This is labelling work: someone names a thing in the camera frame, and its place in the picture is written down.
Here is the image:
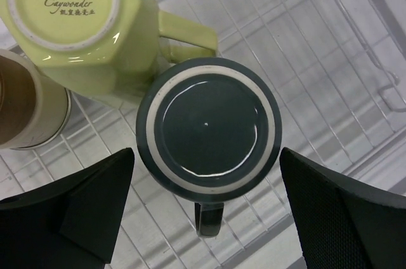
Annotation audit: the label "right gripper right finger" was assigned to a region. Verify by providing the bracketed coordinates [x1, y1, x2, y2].
[280, 147, 405, 268]

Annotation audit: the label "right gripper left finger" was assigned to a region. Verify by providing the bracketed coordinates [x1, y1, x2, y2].
[1, 148, 134, 268]

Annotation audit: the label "cream and brown cup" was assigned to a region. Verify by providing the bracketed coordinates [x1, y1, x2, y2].
[1, 49, 72, 150]

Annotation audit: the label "dark teal mug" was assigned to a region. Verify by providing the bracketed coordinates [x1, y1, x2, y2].
[136, 58, 282, 238]

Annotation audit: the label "light green mug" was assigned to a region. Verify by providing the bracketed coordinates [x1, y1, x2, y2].
[1, 0, 218, 109]

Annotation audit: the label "flat white wire rack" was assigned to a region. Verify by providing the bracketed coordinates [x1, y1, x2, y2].
[1, 0, 405, 268]

